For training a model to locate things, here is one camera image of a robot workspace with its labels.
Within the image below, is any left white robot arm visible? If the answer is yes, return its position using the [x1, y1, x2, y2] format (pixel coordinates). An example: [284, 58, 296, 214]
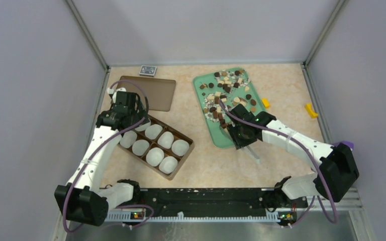
[54, 90, 148, 226]

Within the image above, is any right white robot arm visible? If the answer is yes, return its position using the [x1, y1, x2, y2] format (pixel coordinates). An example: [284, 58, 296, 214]
[223, 104, 359, 207]

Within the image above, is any brown chocolate box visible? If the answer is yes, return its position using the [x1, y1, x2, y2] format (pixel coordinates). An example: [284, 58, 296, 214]
[119, 116, 195, 180]

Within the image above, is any white paper cup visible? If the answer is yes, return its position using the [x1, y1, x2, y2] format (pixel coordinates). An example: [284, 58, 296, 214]
[144, 124, 163, 140]
[159, 156, 178, 174]
[146, 147, 164, 167]
[157, 131, 174, 149]
[171, 140, 189, 157]
[132, 140, 150, 157]
[135, 120, 151, 132]
[119, 131, 138, 149]

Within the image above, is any brown box lid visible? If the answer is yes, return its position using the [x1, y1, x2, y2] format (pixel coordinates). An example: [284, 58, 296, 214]
[120, 75, 176, 112]

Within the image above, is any yellow foam block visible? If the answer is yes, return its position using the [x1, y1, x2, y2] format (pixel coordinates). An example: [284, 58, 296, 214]
[261, 98, 270, 109]

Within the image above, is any blue card deck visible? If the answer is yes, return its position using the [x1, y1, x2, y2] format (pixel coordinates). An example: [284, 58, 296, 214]
[139, 65, 157, 77]

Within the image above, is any green floral tray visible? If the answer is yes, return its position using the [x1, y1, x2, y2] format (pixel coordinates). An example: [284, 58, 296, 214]
[192, 67, 266, 148]

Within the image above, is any yellow plastic clip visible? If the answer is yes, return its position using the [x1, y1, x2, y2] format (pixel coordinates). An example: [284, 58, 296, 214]
[305, 103, 319, 119]

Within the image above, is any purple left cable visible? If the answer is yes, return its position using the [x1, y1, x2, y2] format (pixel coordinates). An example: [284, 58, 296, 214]
[62, 79, 154, 233]

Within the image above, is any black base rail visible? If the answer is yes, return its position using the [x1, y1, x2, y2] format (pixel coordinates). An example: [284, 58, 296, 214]
[105, 188, 309, 225]

